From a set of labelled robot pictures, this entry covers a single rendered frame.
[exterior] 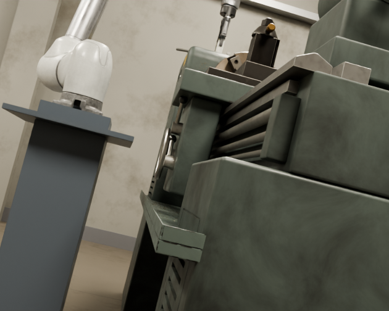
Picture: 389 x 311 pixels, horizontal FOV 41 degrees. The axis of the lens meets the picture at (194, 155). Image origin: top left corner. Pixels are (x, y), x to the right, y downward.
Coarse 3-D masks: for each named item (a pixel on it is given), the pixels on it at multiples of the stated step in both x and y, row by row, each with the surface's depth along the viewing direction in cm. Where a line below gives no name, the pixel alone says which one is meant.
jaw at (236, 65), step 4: (232, 56) 215; (236, 56) 211; (228, 60) 215; (232, 60) 211; (236, 60) 211; (240, 60) 211; (232, 64) 211; (236, 64) 211; (240, 64) 211; (232, 68) 214; (236, 68) 209
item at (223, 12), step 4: (224, 8) 245; (228, 8) 244; (232, 8) 245; (220, 12) 247; (224, 12) 246; (228, 12) 244; (232, 12) 245; (224, 16) 249; (228, 16) 244; (232, 16) 247
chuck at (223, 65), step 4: (236, 52) 216; (240, 52) 216; (244, 52) 216; (240, 56) 216; (244, 56) 216; (224, 60) 215; (244, 60) 216; (220, 64) 214; (224, 64) 215; (228, 64) 215; (220, 68) 214; (224, 68) 215; (228, 68) 215; (232, 72) 215
